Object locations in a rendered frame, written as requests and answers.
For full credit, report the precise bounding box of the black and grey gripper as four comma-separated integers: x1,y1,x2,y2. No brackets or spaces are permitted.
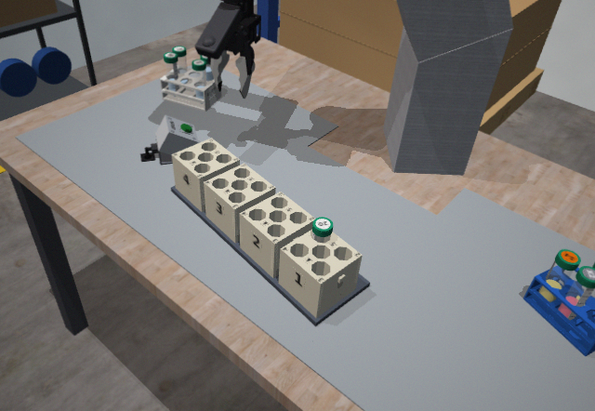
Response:
207,0,261,99

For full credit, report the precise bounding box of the blue tube rack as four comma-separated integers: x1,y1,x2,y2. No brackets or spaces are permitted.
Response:
523,269,595,356

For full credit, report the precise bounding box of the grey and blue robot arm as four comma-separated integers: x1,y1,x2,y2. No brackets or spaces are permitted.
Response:
195,2,244,60

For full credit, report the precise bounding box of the grey bench mat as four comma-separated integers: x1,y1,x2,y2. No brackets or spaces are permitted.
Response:
16,70,595,411

